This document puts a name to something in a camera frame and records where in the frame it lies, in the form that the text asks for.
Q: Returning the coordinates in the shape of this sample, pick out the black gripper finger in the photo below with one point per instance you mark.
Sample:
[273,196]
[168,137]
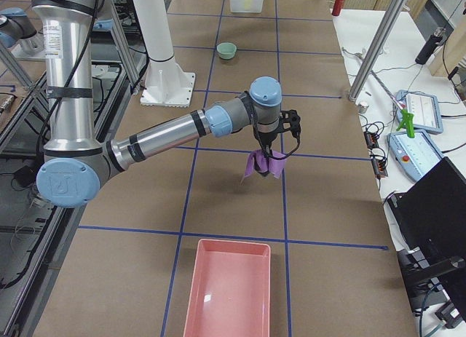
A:
[261,164]

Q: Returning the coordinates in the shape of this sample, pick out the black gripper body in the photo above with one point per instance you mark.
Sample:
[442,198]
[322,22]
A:
[266,140]

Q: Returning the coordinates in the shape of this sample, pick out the purple cloth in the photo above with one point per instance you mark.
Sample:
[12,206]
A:
[275,166]

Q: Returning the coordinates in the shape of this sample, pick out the mint green bowl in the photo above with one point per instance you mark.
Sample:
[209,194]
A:
[226,50]

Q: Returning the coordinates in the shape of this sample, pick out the translucent white plastic box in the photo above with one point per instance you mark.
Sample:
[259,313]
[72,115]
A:
[246,6]

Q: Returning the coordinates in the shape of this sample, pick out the pink plastic tray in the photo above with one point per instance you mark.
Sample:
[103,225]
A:
[230,289]

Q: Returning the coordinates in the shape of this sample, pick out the green plastic clamp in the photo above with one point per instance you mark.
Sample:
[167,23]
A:
[406,123]

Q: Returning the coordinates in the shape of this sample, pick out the lower teach pendant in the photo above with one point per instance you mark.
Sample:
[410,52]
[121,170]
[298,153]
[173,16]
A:
[416,156]

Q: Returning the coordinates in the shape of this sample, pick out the teach pendant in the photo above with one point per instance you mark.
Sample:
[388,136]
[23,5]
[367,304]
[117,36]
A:
[424,107]
[416,156]

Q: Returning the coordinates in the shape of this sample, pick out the red cylinder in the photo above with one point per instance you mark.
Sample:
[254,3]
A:
[337,7]

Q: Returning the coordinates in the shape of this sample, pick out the upper teach pendant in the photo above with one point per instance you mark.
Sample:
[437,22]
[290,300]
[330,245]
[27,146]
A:
[424,107]

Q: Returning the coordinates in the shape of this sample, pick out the black handheld device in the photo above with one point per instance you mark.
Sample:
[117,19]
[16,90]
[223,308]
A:
[436,39]

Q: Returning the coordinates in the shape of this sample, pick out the black monitor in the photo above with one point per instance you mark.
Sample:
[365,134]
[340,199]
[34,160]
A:
[431,214]

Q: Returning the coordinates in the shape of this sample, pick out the silver aluminium pole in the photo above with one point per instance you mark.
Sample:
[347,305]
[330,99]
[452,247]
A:
[383,31]

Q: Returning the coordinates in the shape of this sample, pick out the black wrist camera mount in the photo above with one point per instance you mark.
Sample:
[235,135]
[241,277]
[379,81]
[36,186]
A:
[290,122]

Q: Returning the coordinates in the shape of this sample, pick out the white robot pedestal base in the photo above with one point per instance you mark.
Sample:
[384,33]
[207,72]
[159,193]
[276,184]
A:
[165,84]

